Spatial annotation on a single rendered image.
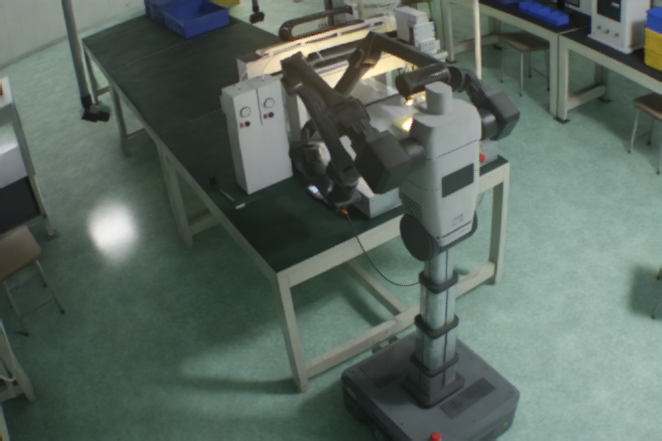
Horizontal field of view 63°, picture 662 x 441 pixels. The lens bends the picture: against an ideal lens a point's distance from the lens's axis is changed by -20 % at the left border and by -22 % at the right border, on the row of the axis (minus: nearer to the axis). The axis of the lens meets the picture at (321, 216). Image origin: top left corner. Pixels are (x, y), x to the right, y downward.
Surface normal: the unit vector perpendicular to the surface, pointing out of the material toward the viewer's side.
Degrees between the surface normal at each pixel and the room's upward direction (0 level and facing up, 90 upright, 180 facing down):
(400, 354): 0
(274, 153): 90
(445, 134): 90
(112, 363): 0
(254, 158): 90
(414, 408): 0
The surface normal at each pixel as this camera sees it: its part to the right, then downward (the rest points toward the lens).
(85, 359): -0.11, -0.80
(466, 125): 0.53, 0.45
